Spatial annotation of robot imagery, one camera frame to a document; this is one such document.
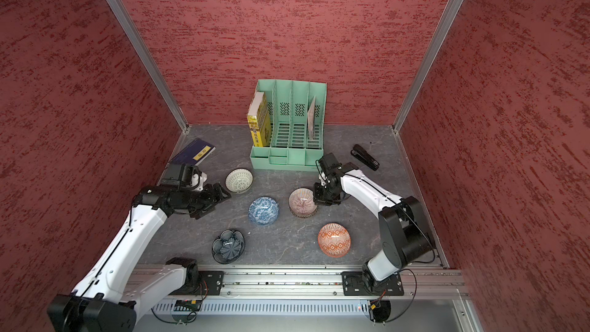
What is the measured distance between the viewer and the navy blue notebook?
1.08 metres

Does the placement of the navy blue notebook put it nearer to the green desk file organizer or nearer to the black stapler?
the green desk file organizer

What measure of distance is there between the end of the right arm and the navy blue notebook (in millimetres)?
612
